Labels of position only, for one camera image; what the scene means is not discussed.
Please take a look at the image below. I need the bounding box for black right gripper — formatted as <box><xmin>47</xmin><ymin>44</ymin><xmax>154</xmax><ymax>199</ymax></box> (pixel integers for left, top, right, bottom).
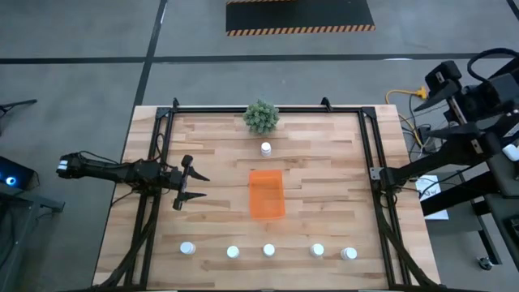
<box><xmin>413</xmin><ymin>60</ymin><xmax>487</xmax><ymax>156</ymax></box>

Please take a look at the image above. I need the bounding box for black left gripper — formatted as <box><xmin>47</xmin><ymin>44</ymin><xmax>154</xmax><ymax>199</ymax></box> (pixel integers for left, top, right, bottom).
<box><xmin>169</xmin><ymin>154</ymin><xmax>211</xmax><ymax>211</ymax></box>

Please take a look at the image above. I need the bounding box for orange plastic basket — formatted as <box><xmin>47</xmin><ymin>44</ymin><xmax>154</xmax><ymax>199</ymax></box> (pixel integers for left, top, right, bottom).
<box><xmin>248</xmin><ymin>169</ymin><xmax>286</xmax><ymax>221</ymax></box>

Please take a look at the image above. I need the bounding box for black power strip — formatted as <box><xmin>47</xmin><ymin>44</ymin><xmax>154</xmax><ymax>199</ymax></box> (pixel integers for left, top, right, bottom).
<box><xmin>418</xmin><ymin>125</ymin><xmax>443</xmax><ymax>155</ymax></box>

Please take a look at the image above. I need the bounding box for white earbuds case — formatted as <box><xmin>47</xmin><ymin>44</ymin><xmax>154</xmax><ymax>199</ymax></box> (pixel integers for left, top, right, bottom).
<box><xmin>501</xmin><ymin>144</ymin><xmax>519</xmax><ymax>162</ymax></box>

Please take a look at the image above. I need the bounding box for white paper sheet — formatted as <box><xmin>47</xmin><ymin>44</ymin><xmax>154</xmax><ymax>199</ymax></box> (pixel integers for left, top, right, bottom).
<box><xmin>415</xmin><ymin>174</ymin><xmax>450</xmax><ymax>221</ymax></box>

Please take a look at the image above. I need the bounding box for black side table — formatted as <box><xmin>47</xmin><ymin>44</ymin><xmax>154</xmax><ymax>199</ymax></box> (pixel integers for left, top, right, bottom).
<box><xmin>486</xmin><ymin>153</ymin><xmax>519</xmax><ymax>200</ymax></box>

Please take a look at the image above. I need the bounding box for green artificial plant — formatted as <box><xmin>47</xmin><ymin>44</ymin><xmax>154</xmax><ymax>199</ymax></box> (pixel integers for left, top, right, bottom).
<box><xmin>242</xmin><ymin>99</ymin><xmax>281</xmax><ymax>136</ymax></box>

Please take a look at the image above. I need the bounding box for black device with blue light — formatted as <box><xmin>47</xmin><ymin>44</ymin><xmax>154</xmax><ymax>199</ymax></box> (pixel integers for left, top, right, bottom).
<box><xmin>0</xmin><ymin>156</ymin><xmax>36</xmax><ymax>191</ymax></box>

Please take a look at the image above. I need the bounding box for black hazard-striped floor mat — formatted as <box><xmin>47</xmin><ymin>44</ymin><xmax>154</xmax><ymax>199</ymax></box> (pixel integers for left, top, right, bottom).
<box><xmin>225</xmin><ymin>0</ymin><xmax>376</xmax><ymax>37</ymax></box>

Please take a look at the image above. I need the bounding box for black tripod leg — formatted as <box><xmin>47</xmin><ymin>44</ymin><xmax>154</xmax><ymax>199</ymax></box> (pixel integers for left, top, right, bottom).
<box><xmin>0</xmin><ymin>98</ymin><xmax>38</xmax><ymax>115</ymax></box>

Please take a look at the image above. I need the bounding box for yellow extension cable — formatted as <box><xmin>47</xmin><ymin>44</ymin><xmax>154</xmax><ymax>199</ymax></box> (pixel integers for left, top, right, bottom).
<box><xmin>384</xmin><ymin>85</ymin><xmax>429</xmax><ymax>149</ymax></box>

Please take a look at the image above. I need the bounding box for black floor cable bundle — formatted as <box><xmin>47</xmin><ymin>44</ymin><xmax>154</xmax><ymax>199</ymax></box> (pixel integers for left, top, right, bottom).
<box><xmin>401</xmin><ymin>95</ymin><xmax>431</xmax><ymax>163</ymax></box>

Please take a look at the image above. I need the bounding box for black aluminium table frame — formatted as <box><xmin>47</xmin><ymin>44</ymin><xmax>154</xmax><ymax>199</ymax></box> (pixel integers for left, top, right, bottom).
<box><xmin>95</xmin><ymin>97</ymin><xmax>437</xmax><ymax>292</ymax></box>

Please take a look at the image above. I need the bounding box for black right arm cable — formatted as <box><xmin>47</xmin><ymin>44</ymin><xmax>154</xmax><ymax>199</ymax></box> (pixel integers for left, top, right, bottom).
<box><xmin>466</xmin><ymin>47</ymin><xmax>519</xmax><ymax>84</ymax></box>

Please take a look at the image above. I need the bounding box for black cart base frame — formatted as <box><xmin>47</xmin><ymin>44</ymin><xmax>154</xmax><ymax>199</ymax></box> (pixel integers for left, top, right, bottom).
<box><xmin>420</xmin><ymin>174</ymin><xmax>504</xmax><ymax>265</ymax></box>

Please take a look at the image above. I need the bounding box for dark metal stand frame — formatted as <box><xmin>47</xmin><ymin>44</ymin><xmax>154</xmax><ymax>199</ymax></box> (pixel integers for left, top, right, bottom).
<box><xmin>0</xmin><ymin>190</ymin><xmax>66</xmax><ymax>292</ymax></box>

